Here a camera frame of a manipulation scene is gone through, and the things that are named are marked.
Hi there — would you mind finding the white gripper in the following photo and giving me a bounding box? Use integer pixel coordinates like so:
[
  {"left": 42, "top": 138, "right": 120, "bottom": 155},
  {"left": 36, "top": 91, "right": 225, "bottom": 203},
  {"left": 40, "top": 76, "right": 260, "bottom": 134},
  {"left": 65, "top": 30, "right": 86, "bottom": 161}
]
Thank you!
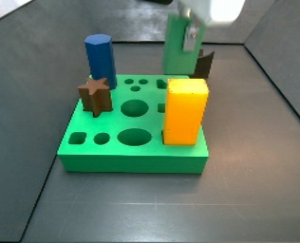
[{"left": 179, "top": 0, "right": 245, "bottom": 52}]

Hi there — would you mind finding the green arch block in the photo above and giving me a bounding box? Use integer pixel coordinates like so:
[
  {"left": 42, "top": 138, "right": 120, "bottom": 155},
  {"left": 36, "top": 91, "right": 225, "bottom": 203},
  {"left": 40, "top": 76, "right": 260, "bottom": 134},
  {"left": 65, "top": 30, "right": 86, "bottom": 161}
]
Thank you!
[{"left": 163, "top": 13, "right": 205, "bottom": 75}]

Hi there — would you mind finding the green shape sorter board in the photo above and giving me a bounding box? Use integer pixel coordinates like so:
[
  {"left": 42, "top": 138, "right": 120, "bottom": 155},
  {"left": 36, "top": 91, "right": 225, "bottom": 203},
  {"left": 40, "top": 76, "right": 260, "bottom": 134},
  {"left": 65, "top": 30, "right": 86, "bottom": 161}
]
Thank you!
[{"left": 58, "top": 74, "right": 209, "bottom": 174}]

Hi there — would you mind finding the black curved holder stand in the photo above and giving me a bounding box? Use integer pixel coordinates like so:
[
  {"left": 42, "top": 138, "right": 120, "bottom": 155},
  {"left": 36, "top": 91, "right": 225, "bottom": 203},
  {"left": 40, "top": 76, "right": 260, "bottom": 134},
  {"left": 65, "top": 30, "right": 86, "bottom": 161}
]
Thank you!
[{"left": 191, "top": 50, "right": 215, "bottom": 80}]

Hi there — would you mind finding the yellow rectangular block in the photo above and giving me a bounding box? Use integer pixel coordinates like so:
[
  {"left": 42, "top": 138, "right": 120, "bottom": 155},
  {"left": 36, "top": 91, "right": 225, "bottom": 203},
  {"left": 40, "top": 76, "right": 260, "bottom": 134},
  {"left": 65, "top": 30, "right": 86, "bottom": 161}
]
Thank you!
[{"left": 163, "top": 78, "right": 211, "bottom": 145}]

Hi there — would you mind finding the blue octagonal prism block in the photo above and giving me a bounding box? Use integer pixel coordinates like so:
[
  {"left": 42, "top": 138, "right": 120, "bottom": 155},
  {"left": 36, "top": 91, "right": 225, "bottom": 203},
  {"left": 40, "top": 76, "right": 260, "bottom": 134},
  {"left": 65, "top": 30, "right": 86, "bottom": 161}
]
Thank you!
[{"left": 85, "top": 34, "right": 117, "bottom": 89}]

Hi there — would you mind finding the brown star block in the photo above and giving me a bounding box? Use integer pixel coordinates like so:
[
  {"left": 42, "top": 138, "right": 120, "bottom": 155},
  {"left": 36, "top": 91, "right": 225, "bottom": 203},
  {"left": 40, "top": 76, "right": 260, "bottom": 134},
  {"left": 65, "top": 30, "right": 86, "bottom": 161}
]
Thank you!
[{"left": 78, "top": 78, "right": 113, "bottom": 118}]

